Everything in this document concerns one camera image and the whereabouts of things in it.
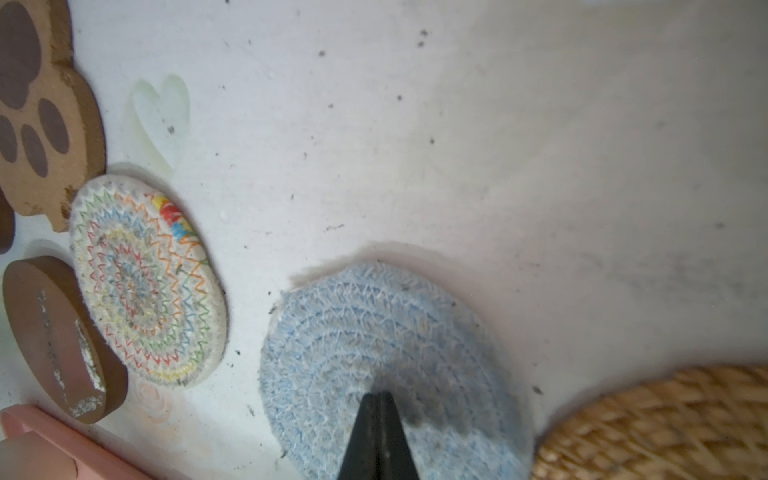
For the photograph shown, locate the scratched round wooden coaster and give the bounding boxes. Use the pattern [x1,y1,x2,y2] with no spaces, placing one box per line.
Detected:
[2,256,128,424]

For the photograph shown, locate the pink rectangular tray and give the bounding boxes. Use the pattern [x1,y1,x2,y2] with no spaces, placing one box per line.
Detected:
[1,405,148,479]

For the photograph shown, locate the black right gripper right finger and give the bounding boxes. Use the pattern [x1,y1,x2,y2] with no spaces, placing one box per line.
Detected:
[377,391,419,480]

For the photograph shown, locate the round dark wooden coaster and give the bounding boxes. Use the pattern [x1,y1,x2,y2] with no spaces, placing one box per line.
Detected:
[0,190,15,254]

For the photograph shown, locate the light blue woven coaster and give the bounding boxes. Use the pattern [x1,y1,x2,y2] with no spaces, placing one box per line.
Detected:
[258,262,535,479]

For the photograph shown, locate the cork paw print coaster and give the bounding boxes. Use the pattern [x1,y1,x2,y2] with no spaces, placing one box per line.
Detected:
[1,1,106,232]

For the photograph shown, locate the white multicolour woven coaster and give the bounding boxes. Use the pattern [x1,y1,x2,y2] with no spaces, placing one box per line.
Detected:
[69,175,229,389]

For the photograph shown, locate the round tan wicker coaster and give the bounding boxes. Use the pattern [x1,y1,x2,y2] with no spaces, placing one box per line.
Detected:
[530,365,767,479]

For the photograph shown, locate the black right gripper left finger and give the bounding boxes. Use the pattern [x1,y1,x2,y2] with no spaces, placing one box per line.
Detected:
[337,393,379,480]

